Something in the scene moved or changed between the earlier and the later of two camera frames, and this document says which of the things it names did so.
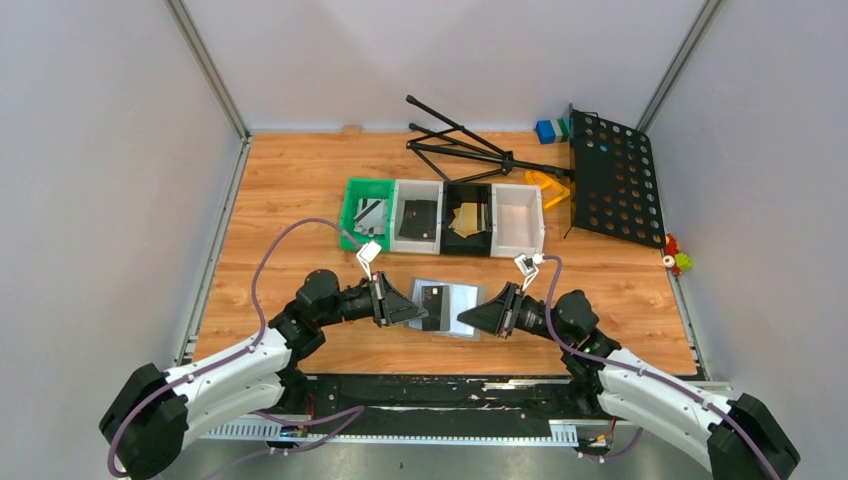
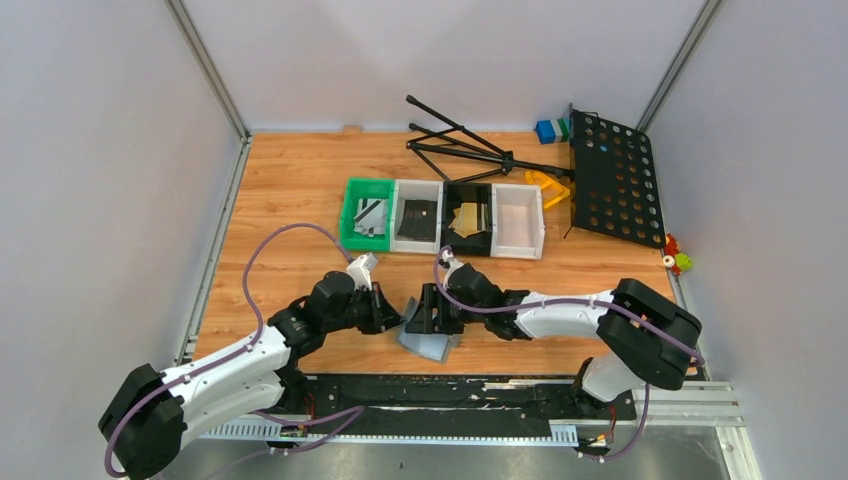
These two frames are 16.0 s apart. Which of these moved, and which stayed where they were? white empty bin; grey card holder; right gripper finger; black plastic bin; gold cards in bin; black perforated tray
Moved: grey card holder; right gripper finger
Stayed: gold cards in bin; black perforated tray; black plastic bin; white empty bin
